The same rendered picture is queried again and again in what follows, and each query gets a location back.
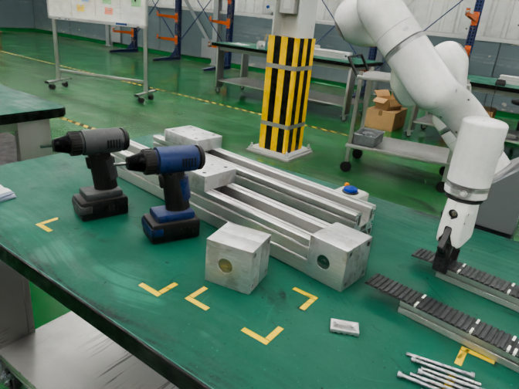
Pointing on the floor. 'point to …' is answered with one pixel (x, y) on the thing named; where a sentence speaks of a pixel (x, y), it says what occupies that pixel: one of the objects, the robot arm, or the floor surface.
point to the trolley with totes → (395, 147)
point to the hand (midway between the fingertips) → (446, 259)
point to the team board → (104, 11)
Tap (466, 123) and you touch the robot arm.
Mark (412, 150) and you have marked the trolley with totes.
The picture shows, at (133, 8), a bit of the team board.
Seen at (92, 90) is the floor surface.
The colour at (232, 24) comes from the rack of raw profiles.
